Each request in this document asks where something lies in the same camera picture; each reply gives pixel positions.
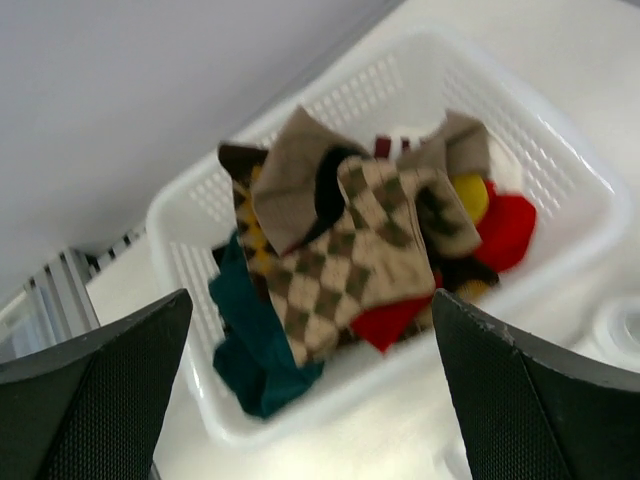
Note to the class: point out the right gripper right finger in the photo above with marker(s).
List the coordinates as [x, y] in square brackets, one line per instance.
[530, 409]

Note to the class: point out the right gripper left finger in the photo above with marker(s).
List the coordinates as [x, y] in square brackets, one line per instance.
[93, 407]

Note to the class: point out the brown argyle sock short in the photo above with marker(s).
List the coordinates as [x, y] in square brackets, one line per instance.
[374, 255]

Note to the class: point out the brown argyle sock long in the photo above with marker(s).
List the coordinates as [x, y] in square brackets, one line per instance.
[244, 165]

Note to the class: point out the tan striped sock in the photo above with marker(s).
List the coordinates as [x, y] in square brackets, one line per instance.
[283, 196]
[458, 144]

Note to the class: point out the black white-striped sock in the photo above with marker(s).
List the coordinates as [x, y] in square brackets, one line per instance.
[328, 200]

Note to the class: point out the teal sock in basket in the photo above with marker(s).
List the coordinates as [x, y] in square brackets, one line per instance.
[254, 360]

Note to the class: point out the red sock in basket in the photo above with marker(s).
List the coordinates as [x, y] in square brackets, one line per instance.
[506, 232]

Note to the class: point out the yellow sock in basket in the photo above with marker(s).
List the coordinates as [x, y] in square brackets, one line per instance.
[473, 194]

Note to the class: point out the white plastic laundry basket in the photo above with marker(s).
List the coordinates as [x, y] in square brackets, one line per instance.
[581, 211]

